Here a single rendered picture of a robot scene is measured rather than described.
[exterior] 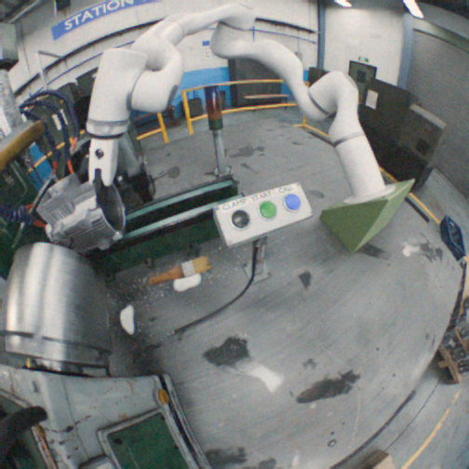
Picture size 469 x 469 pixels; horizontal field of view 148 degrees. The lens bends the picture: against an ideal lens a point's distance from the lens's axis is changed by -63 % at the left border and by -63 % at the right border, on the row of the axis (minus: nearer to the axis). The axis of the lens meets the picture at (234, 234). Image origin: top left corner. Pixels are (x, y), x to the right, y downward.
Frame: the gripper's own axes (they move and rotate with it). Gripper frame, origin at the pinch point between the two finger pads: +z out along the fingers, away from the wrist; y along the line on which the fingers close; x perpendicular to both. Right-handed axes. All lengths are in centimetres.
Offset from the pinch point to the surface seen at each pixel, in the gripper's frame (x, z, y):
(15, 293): 13.9, -0.3, -25.7
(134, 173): -7.4, 2.8, 17.1
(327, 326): -51, 4, -41
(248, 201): -25.8, -13.5, -17.1
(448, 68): -478, -502, 103
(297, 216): -33.4, -15.1, -21.6
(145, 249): -12.6, 18.7, -1.1
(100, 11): 111, -120, 239
